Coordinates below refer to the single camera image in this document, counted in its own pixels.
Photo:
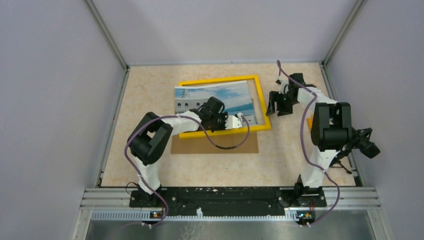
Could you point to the aluminium front rail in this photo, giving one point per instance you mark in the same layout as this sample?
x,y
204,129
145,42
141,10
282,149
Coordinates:
x,y
351,198

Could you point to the yellow picture frame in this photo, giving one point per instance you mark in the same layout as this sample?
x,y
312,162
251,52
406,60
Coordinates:
x,y
255,128

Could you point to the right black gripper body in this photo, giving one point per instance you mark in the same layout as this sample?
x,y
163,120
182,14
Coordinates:
x,y
285,104

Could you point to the building and sky photo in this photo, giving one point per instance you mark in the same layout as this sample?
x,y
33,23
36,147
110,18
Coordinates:
x,y
237,97

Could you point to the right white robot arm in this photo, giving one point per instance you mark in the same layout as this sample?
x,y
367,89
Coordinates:
x,y
330,131

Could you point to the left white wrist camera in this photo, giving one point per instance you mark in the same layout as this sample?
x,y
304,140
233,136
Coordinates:
x,y
234,121

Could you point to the white cable duct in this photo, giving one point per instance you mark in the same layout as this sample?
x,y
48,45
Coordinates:
x,y
147,216

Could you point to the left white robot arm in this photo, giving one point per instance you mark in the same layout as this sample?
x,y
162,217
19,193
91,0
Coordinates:
x,y
147,143

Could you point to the yellow screw box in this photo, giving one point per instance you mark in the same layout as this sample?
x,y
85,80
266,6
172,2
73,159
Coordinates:
x,y
309,123

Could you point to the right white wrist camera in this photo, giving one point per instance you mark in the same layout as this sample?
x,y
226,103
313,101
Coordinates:
x,y
283,85

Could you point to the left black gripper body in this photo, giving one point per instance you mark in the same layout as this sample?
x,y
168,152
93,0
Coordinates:
x,y
218,122

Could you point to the black mini tripod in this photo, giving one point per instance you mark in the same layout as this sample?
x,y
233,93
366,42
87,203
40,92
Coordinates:
x,y
337,163

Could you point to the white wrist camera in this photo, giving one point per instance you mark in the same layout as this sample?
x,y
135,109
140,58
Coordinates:
x,y
283,85
234,121

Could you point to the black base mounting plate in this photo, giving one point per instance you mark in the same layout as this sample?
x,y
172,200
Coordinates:
x,y
228,201

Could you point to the brown frame backing board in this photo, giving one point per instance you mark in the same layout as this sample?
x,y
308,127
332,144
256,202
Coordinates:
x,y
234,143

